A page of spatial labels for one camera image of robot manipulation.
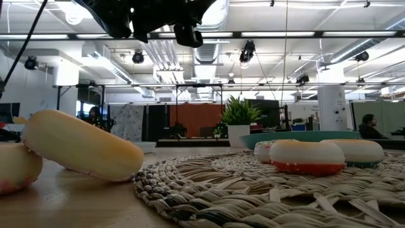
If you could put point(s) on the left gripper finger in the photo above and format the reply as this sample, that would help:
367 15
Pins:
188 36
141 30

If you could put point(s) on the donut with pale pink icing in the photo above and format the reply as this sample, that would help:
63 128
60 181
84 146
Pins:
79 145

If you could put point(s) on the donut with white sprinkled icing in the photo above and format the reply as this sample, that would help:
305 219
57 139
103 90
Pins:
262 152

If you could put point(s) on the donut with red icing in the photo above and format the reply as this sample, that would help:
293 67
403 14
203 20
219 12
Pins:
307 155

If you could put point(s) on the donut with teal icing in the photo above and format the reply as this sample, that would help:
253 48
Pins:
360 152

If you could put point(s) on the black ceiling spotlight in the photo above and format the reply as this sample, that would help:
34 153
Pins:
361 56
138 57
30 62
302 78
246 50

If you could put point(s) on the orange partition panel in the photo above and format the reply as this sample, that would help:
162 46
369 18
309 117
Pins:
196 117

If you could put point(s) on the grey patterned curtain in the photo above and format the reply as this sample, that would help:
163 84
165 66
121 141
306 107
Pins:
126 122

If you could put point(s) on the person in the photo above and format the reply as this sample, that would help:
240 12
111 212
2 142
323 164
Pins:
94 115
368 130

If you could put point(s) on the small potted plant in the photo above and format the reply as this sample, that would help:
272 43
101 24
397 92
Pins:
217 131

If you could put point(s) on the green plant in white pot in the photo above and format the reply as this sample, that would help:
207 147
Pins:
239 133

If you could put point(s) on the large black monitor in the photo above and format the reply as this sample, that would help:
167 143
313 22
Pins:
269 111

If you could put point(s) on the small black monitor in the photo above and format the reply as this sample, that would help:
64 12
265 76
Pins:
9 112

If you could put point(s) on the teal plate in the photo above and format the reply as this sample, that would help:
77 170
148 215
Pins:
300 136

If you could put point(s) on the white round column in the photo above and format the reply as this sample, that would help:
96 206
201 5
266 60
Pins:
332 107

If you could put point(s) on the round woven straw mat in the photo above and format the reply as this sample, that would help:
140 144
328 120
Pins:
253 196

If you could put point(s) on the green partition panel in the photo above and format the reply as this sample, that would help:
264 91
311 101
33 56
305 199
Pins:
392 117

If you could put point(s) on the black background rig frame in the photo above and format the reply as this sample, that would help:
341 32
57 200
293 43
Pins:
199 85

